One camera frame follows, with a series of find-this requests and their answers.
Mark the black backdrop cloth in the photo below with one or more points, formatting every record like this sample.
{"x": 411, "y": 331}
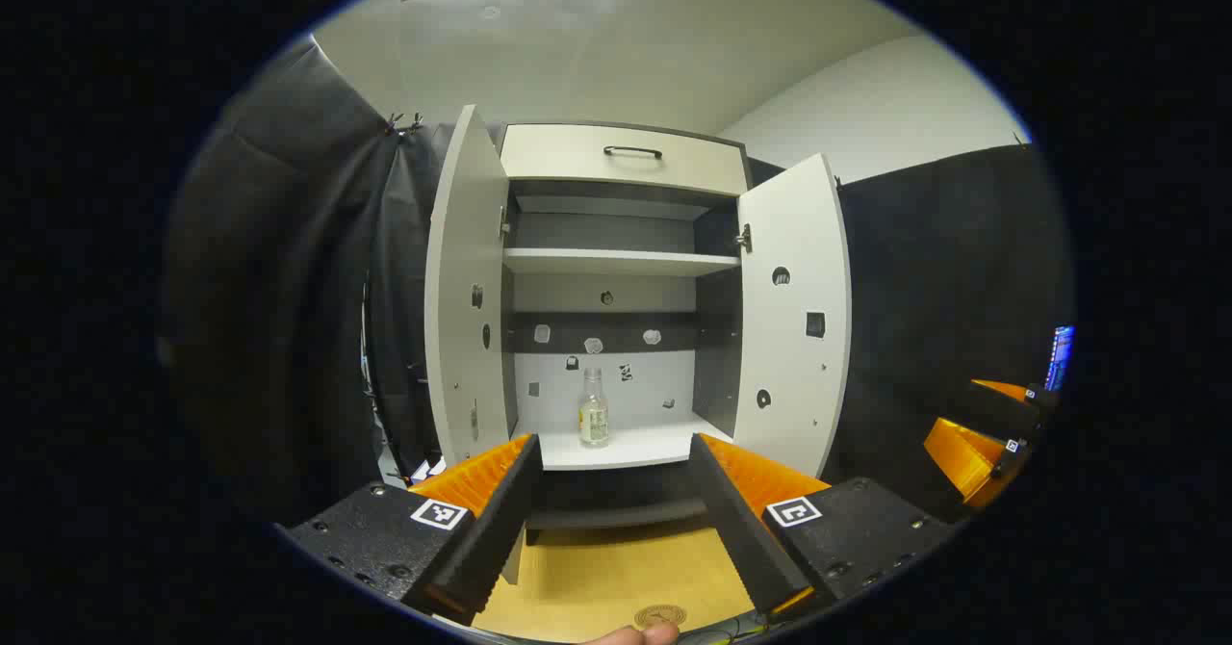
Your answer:
{"x": 289, "y": 289}

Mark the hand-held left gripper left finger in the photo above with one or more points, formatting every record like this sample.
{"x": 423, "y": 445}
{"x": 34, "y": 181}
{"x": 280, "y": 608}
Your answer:
{"x": 491, "y": 549}

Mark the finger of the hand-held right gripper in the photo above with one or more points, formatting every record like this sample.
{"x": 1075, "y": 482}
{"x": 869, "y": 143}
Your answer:
{"x": 962, "y": 462}
{"x": 1006, "y": 404}

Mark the lit computer screen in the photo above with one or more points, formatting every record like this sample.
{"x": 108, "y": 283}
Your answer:
{"x": 1060, "y": 356}

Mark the white cabinet door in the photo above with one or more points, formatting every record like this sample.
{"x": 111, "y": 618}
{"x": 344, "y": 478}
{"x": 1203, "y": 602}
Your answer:
{"x": 462, "y": 241}
{"x": 789, "y": 231}

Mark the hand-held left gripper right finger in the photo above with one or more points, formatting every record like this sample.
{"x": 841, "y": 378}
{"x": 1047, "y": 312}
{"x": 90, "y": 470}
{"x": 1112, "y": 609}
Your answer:
{"x": 746, "y": 539}

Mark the white and grey cabinet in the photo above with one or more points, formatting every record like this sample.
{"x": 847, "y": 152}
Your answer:
{"x": 616, "y": 260}

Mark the round cork coaster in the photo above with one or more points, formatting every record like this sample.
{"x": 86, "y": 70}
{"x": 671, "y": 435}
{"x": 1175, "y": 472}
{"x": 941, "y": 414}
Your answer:
{"x": 660, "y": 615}

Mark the white cabinet drawer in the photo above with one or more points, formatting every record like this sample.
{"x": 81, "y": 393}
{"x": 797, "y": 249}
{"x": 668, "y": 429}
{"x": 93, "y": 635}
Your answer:
{"x": 577, "y": 159}

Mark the clear glass bottle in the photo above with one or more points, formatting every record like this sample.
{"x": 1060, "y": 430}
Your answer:
{"x": 594, "y": 424}

